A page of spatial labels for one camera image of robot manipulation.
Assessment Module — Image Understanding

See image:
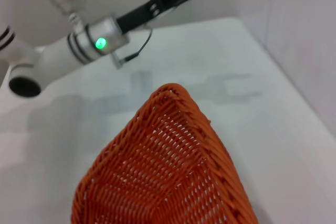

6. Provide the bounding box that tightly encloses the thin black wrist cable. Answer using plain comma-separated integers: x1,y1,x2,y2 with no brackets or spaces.
122,27,153,61

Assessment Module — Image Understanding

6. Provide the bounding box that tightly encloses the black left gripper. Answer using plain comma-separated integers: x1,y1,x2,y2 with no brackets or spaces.
116,0,208,33

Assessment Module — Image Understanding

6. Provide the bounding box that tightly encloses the orange woven wicker basket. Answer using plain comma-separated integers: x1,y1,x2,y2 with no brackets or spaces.
70,82,259,224

